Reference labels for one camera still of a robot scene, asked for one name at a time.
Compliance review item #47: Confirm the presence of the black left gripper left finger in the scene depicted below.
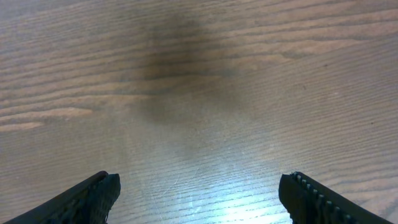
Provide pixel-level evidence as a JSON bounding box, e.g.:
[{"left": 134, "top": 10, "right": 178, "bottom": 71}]
[{"left": 5, "top": 171, "right": 121, "bottom": 224}]

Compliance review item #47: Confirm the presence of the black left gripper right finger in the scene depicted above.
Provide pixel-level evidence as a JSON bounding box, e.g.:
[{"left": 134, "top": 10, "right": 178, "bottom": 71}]
[{"left": 279, "top": 172, "right": 392, "bottom": 224}]

